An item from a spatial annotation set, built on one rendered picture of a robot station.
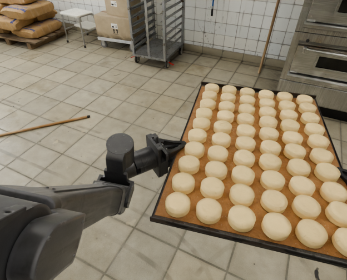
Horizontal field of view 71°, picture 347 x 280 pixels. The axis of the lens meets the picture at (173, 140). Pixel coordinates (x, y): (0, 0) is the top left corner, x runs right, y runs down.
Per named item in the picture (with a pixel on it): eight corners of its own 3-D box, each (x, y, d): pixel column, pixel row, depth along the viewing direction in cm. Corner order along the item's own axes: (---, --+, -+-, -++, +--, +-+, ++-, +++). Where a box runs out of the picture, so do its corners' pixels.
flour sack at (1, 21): (-17, 27, 381) (-23, 15, 369) (6, 19, 410) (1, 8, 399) (18, 33, 361) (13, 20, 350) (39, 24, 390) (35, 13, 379)
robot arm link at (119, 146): (89, 203, 54) (128, 210, 54) (79, 175, 45) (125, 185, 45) (108, 159, 61) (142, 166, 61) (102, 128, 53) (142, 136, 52)
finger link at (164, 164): (178, 148, 70) (149, 160, 67) (179, 129, 66) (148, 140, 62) (192, 163, 66) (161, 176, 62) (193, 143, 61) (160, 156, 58)
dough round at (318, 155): (304, 155, 62) (307, 149, 61) (320, 151, 63) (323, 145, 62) (319, 169, 58) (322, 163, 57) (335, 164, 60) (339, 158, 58)
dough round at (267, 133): (267, 129, 70) (268, 124, 69) (281, 139, 67) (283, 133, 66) (254, 135, 68) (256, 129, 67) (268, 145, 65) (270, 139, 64)
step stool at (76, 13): (106, 39, 405) (100, 9, 375) (85, 48, 377) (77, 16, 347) (87, 34, 424) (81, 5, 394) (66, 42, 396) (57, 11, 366)
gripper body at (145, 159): (153, 160, 68) (129, 170, 65) (152, 131, 61) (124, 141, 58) (165, 175, 63) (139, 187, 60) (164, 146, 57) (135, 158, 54)
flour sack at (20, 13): (24, 22, 349) (19, 9, 338) (2, 19, 360) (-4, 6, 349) (58, 10, 400) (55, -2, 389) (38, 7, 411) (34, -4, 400)
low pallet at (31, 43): (-17, 39, 406) (-21, 32, 398) (22, 25, 461) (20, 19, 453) (37, 50, 370) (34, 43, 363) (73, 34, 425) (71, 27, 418)
